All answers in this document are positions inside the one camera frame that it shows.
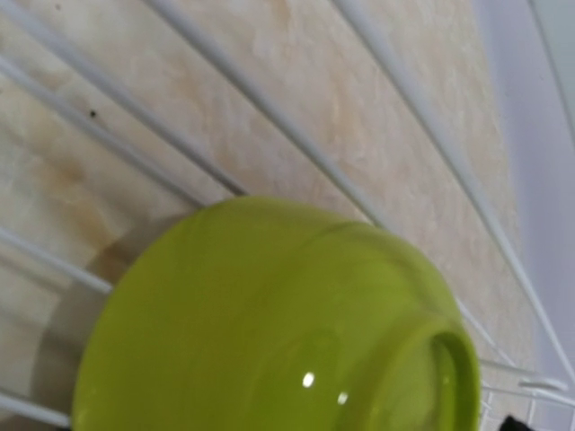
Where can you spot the white wire dish rack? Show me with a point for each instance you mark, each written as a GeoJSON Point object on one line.
{"type": "Point", "coordinates": [119, 119]}

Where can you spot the lime green bowl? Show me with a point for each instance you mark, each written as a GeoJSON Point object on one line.
{"type": "Point", "coordinates": [262, 314]}

